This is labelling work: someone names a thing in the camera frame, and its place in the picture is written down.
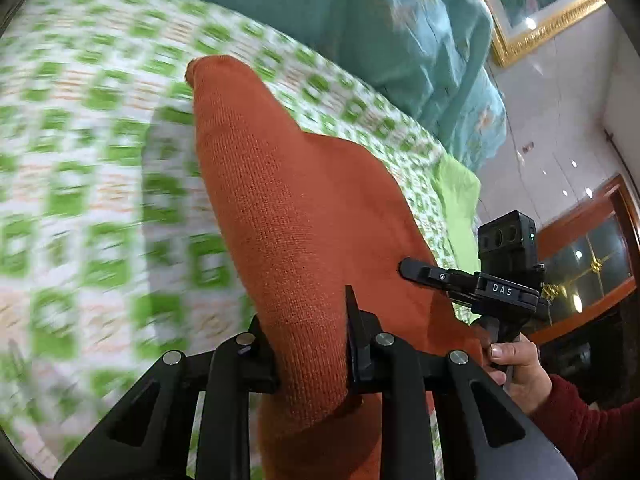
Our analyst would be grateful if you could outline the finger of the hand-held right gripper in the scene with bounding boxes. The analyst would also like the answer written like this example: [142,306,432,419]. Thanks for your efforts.
[398,257,481,291]

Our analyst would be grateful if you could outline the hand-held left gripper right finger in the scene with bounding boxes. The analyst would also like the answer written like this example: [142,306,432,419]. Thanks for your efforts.
[344,285,576,480]

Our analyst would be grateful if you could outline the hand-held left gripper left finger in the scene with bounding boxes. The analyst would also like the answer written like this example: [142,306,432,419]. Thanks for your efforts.
[52,315,278,480]

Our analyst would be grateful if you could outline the orange knit sweater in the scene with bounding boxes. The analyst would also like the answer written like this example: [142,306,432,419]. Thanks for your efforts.
[185,55,493,480]

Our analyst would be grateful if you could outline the person's right forearm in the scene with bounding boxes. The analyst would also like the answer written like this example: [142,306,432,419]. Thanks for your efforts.
[527,375,640,480]

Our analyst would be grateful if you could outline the person's right hand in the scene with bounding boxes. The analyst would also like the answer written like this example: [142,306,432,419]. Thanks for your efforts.
[482,335,553,413]

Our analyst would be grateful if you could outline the lime green cloth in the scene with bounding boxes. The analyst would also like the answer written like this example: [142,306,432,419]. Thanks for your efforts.
[430,152,483,271]

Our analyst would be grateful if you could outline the wooden glass door cabinet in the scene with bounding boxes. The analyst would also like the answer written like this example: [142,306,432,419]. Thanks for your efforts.
[520,175,640,346]

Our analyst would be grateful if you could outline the teal floral quilt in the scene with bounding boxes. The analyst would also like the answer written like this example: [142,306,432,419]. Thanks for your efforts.
[35,0,511,171]

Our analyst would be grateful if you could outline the green white printed bedsheet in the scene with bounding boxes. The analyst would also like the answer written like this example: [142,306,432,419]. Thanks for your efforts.
[0,0,481,480]

